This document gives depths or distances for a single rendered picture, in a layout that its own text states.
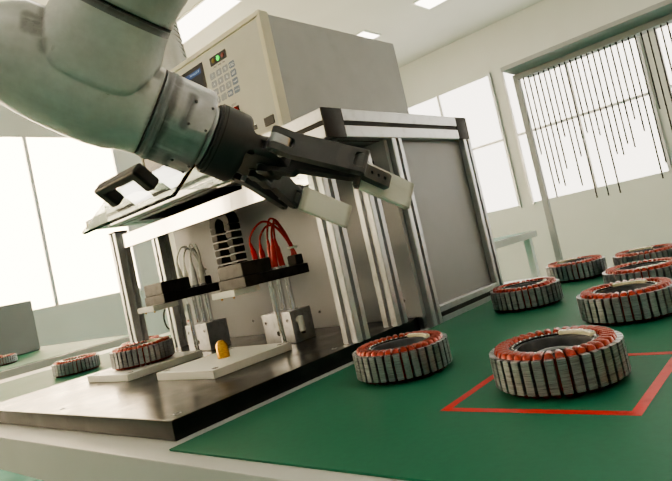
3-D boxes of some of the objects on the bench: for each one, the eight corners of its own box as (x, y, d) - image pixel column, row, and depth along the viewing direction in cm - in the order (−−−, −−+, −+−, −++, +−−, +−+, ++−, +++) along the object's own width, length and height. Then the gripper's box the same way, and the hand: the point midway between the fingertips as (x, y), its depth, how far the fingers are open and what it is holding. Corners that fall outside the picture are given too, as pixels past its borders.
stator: (394, 391, 58) (386, 356, 58) (341, 381, 68) (334, 351, 68) (473, 360, 64) (466, 328, 64) (414, 355, 73) (408, 327, 73)
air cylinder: (295, 343, 95) (288, 310, 95) (266, 345, 99) (260, 314, 100) (316, 335, 98) (309, 304, 99) (287, 338, 103) (280, 308, 104)
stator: (138, 369, 96) (133, 347, 96) (99, 373, 102) (95, 353, 103) (188, 352, 106) (184, 332, 106) (150, 356, 112) (146, 338, 112)
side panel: (434, 327, 93) (391, 137, 95) (419, 328, 95) (377, 143, 97) (506, 294, 114) (470, 139, 116) (493, 295, 116) (457, 143, 118)
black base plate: (175, 441, 58) (171, 420, 58) (-21, 421, 100) (-23, 408, 100) (421, 330, 94) (418, 316, 94) (199, 349, 136) (197, 340, 136)
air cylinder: (211, 350, 110) (205, 322, 111) (189, 352, 115) (184, 325, 116) (231, 343, 114) (226, 316, 114) (210, 345, 119) (204, 320, 119)
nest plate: (128, 381, 93) (126, 374, 93) (88, 382, 103) (86, 375, 103) (203, 356, 105) (202, 349, 105) (160, 359, 114) (159, 353, 115)
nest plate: (214, 379, 77) (212, 370, 77) (157, 380, 87) (155, 372, 87) (292, 349, 89) (290, 341, 89) (233, 353, 99) (232, 346, 99)
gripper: (168, 192, 68) (322, 249, 77) (233, 132, 46) (437, 221, 55) (187, 137, 70) (335, 198, 79) (257, 55, 49) (450, 152, 57)
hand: (369, 204), depth 67 cm, fingers open, 13 cm apart
